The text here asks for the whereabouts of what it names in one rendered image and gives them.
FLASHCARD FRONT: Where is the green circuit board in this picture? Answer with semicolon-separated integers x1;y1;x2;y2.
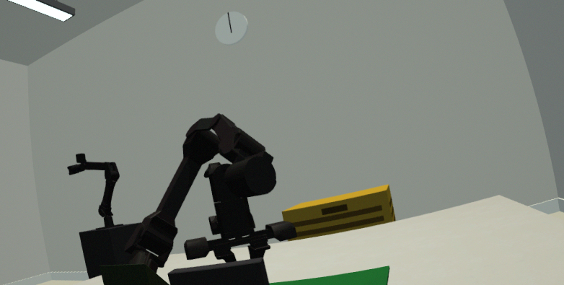
269;266;389;285

